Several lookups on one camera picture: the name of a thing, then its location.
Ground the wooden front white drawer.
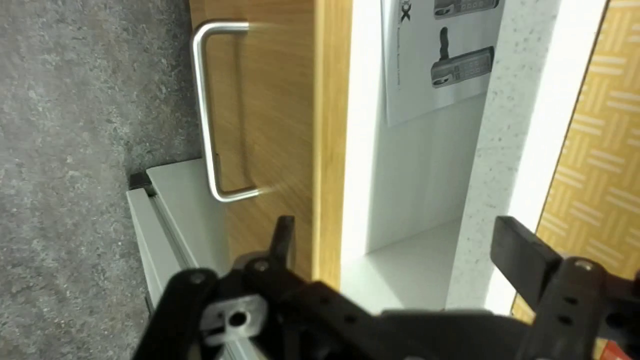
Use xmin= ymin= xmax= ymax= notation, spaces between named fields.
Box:
xmin=185 ymin=0 xmax=505 ymax=313

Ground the printed instruction paper sheet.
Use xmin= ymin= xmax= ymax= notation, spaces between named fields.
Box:
xmin=378 ymin=0 xmax=505 ymax=129

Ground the grey metal frame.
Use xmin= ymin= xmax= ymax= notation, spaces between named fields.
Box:
xmin=124 ymin=156 xmax=231 ymax=315

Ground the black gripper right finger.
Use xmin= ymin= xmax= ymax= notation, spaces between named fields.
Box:
xmin=489 ymin=214 xmax=640 ymax=360

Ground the silver drawer handle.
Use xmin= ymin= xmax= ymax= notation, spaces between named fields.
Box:
xmin=190 ymin=17 xmax=275 ymax=205

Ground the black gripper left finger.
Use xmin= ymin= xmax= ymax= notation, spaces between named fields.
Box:
xmin=130 ymin=211 xmax=309 ymax=360

